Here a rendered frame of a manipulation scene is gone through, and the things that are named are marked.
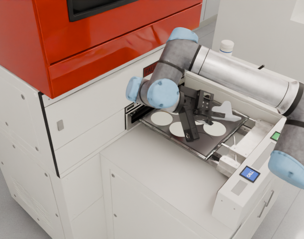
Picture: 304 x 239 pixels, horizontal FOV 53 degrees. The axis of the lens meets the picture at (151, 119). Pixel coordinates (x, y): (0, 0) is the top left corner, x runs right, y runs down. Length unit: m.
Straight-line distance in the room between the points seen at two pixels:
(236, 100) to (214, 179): 0.44
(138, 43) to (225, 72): 0.45
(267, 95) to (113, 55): 0.53
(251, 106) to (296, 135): 0.70
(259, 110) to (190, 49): 0.76
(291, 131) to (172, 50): 0.36
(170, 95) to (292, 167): 0.34
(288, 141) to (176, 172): 0.58
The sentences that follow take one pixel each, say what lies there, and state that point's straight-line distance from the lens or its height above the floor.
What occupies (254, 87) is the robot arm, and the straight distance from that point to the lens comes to 0.83.
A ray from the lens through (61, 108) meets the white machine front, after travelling 1.09.
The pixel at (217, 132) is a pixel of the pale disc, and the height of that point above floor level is 0.90.
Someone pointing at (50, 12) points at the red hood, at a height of 1.48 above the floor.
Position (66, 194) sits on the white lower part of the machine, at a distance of 1.37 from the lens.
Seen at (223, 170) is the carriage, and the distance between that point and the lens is 1.27.
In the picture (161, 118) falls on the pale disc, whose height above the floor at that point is 0.90.
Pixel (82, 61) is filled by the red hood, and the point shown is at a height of 1.31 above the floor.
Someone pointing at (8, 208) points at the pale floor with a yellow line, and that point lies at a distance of 2.33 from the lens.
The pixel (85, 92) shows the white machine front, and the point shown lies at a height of 1.15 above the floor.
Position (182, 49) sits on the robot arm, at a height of 1.43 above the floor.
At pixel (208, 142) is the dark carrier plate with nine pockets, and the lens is 1.32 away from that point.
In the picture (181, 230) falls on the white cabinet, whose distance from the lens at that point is 1.26.
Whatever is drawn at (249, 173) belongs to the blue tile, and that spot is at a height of 0.96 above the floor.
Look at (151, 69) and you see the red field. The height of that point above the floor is 1.10.
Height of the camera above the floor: 1.78
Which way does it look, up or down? 39 degrees down
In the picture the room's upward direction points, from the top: 3 degrees clockwise
